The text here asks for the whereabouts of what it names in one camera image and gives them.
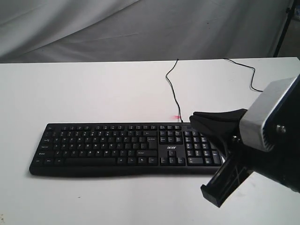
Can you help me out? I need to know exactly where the black acer keyboard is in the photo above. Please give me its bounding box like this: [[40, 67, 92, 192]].
[[29, 122, 223, 177]]

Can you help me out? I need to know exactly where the grey backdrop cloth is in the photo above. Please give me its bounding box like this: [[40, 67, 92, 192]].
[[0, 0, 292, 63]]

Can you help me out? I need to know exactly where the black tripod stand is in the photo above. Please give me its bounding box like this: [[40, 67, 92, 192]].
[[273, 0, 297, 58]]

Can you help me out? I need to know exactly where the black usb cable with plug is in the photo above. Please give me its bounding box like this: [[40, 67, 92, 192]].
[[224, 58, 265, 92]]

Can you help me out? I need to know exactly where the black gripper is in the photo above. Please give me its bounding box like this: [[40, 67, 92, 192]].
[[189, 109, 300, 207]]

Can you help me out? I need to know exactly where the thin black keyboard cable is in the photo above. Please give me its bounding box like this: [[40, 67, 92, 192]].
[[165, 58, 185, 123]]

